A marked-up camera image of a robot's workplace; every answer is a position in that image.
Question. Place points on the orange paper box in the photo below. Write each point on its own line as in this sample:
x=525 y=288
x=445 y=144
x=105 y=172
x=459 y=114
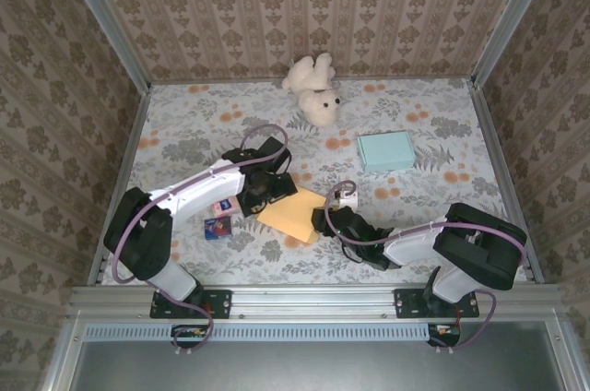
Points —
x=292 y=216

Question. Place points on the pink tissue pack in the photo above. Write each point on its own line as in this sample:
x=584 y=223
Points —
x=225 y=206

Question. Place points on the floral tablecloth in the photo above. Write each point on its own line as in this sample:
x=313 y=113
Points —
x=322 y=271

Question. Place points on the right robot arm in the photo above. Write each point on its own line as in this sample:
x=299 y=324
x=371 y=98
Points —
x=479 y=243

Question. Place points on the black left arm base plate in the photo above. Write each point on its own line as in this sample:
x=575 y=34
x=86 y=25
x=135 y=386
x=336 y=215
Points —
x=221 y=303

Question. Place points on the light blue paper box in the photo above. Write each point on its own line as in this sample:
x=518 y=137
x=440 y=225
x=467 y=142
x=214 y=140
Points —
x=387 y=151

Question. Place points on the aluminium side rail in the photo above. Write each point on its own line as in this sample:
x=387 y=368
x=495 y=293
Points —
x=507 y=179
x=123 y=179

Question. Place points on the black connector board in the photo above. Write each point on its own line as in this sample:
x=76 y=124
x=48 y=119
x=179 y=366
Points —
x=189 y=335
x=443 y=335

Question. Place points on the cream plush teddy bear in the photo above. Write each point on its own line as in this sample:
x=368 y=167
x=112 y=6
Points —
x=315 y=100

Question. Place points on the aluminium frame post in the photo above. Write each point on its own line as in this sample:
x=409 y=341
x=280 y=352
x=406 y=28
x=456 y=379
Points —
x=513 y=17
x=104 y=17

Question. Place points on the grey metal panel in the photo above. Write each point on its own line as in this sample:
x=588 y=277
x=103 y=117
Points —
x=313 y=368

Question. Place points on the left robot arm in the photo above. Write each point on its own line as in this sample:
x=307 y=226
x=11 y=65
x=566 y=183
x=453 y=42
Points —
x=143 y=239

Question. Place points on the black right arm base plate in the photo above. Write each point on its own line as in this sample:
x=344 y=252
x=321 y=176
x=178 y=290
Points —
x=405 y=303

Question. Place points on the aluminium table rail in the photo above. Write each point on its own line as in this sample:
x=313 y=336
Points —
x=313 y=301

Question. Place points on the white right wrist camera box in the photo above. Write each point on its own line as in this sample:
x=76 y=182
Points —
x=346 y=197

